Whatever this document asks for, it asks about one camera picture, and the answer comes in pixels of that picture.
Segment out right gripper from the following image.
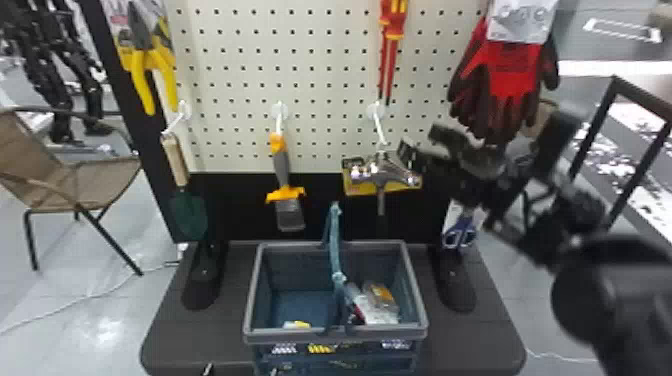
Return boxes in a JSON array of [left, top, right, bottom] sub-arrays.
[[397, 123, 508, 182]]

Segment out hammer on yellow card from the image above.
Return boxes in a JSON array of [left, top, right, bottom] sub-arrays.
[[341, 151, 424, 218]]

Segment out blue scissors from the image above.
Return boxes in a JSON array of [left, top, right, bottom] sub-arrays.
[[440, 201, 480, 251]]

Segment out red gloves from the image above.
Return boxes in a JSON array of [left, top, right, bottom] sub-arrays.
[[447, 0, 562, 146]]

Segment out red screwdrivers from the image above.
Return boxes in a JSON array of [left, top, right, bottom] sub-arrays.
[[376, 0, 411, 107]]

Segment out white pegboard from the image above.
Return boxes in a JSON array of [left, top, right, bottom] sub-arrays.
[[78, 0, 492, 314]]

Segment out blue basket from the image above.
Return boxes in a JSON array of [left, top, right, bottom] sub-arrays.
[[242, 201, 430, 376]]

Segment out orange grey scraper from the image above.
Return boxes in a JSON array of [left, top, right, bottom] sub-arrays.
[[264, 131, 308, 233]]

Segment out clear packet with yellow part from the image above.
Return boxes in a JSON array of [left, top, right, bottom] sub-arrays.
[[343, 280, 401, 327]]

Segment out black side table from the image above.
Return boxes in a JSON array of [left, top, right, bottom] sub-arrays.
[[566, 60, 672, 249]]

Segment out yellow pliers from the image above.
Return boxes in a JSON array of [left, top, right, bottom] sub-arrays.
[[114, 0, 181, 118]]

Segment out beige chair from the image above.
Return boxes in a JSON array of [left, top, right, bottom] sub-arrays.
[[0, 106, 145, 278]]

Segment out green trowel with wooden handle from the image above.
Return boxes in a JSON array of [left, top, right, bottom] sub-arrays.
[[159, 130, 211, 244]]

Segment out white cable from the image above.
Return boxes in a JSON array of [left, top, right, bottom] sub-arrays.
[[0, 261, 181, 336]]

